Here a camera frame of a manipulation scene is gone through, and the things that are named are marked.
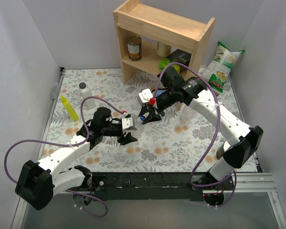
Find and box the clear plastic bottle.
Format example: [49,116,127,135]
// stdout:
[132,118,144,139]
[180,105,195,125]

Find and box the blue tinted plastic bottle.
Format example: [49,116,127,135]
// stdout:
[156,90,165,96]

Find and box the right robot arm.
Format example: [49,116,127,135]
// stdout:
[138,65,264,190]

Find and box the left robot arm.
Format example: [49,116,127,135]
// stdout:
[15,107,137,210]

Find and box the yellow squeeze bottle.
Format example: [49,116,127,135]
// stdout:
[61,95,79,122]

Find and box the white bottle black cap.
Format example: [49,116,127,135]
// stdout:
[79,82,96,109]

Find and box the green and black box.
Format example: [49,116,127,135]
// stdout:
[159,49,192,71]

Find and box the white cup on shelf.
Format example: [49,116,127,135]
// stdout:
[157,42,172,58]

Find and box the tin can on shelf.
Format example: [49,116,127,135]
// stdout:
[127,36,142,61]

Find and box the green chips bag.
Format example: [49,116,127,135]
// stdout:
[201,41,245,93]

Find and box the wooden shelf unit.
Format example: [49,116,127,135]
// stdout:
[113,0,216,83]

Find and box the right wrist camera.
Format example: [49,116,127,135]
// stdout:
[138,89,156,106]

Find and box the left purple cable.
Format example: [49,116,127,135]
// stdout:
[4,96,128,184]

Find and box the purple cable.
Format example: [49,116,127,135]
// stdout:
[4,96,128,184]
[150,63,236,208]

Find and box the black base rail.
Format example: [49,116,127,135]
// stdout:
[69,172,238,207]

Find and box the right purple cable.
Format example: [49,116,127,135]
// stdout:
[150,63,236,208]

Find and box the aluminium frame rail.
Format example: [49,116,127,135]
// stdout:
[12,173,286,229]

